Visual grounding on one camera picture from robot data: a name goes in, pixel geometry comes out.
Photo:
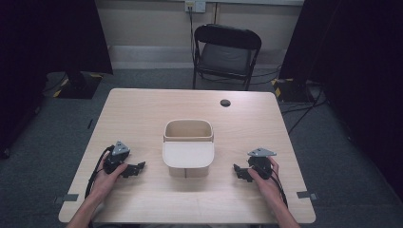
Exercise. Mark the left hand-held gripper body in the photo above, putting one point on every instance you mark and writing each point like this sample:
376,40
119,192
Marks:
118,155

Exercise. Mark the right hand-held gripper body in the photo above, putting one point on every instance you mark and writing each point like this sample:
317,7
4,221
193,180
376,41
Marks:
260,161

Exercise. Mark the person's right hand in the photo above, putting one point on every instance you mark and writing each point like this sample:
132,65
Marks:
265,186

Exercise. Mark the person's left hand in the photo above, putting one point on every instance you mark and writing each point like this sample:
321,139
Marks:
107,182

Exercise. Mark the beige bin with lid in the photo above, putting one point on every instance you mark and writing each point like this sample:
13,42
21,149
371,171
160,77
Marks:
188,148

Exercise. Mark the grey tape strip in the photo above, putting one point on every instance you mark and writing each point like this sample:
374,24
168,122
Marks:
67,198
306,194

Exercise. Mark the black stand base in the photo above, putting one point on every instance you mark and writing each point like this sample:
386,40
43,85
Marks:
293,90
79,85

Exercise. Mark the black folding chair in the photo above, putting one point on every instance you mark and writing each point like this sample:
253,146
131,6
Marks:
226,53

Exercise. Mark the dark curtain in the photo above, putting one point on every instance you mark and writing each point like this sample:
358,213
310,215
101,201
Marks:
47,38
355,63

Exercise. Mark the white wall socket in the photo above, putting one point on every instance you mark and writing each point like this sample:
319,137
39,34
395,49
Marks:
195,6

